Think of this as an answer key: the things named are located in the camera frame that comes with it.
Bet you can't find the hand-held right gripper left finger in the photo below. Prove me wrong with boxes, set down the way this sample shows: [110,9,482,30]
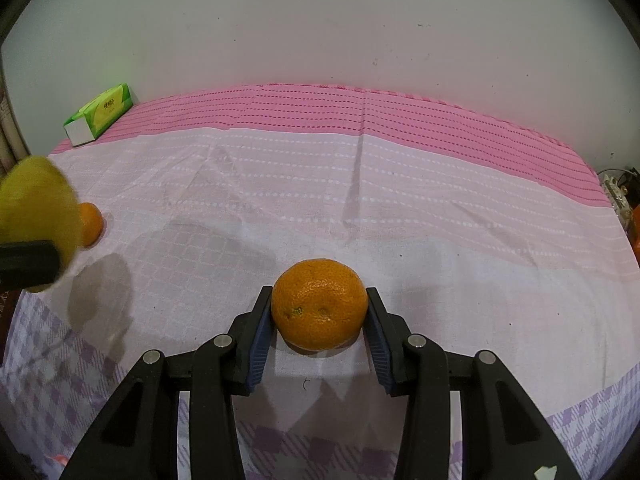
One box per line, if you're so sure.
[59,285,273,480]

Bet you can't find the beige patterned curtain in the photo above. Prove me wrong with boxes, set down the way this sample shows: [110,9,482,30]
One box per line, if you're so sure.
[0,80,31,166]

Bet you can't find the green tissue box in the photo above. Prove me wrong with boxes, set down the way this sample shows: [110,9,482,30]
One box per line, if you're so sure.
[62,82,135,148]

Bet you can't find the yellow pear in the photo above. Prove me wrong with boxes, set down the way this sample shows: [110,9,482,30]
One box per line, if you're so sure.
[0,156,83,293]

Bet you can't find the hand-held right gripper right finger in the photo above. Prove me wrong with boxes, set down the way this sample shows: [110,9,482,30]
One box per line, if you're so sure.
[364,286,583,480]

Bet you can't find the pink and purple tablecloth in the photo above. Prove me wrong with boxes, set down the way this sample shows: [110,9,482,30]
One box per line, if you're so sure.
[0,81,640,480]

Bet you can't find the orange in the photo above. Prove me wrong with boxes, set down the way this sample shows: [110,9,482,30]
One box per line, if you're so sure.
[270,258,369,353]
[77,202,104,247]

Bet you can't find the white plastic object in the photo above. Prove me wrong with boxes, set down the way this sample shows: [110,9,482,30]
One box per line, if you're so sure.
[599,169,633,224]

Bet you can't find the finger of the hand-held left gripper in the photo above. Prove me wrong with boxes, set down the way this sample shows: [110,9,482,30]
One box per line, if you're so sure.
[0,241,62,291]

